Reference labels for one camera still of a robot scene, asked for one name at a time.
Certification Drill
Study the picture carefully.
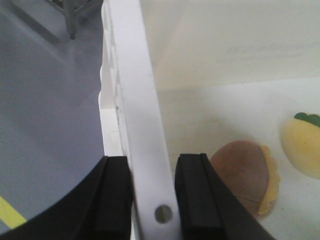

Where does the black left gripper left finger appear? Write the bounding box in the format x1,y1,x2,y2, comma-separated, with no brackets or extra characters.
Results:
0,156,133,240

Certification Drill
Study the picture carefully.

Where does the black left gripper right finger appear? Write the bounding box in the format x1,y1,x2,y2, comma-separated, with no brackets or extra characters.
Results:
174,153,273,240

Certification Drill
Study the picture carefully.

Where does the pink plush egg toy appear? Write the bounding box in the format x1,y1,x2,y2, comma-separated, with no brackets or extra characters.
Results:
209,140,281,221

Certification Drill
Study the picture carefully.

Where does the yellow plush leaf toy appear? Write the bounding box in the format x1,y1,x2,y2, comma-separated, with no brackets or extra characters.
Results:
281,112,320,180

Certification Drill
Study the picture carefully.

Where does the white plastic tote box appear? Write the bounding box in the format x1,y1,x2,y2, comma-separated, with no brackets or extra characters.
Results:
99,0,320,240

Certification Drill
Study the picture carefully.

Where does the yellow floor tape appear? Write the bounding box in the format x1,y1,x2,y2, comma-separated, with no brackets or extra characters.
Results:
0,196,27,229

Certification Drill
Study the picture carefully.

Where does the metal frame leg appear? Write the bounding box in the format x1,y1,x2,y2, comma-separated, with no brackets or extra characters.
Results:
7,0,104,45

